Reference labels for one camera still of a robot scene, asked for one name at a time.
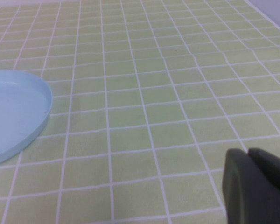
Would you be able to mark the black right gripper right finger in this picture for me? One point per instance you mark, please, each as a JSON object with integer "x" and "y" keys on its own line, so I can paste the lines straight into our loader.
{"x": 273, "y": 165}

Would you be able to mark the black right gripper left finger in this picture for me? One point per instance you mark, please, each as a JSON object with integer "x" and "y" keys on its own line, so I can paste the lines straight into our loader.
{"x": 242, "y": 191}

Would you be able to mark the light blue round plate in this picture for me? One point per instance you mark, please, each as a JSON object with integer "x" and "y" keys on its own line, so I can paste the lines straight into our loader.
{"x": 14, "y": 112}

